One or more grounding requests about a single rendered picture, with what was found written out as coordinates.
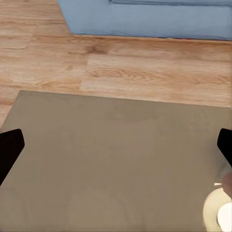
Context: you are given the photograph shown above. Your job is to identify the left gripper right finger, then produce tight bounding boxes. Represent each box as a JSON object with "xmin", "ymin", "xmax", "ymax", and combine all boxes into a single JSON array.
[{"xmin": 217, "ymin": 128, "xmax": 232, "ymax": 166}]

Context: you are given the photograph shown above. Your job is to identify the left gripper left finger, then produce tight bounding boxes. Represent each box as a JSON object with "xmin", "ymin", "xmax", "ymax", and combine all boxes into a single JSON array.
[{"xmin": 0, "ymin": 129, "xmax": 25, "ymax": 186}]

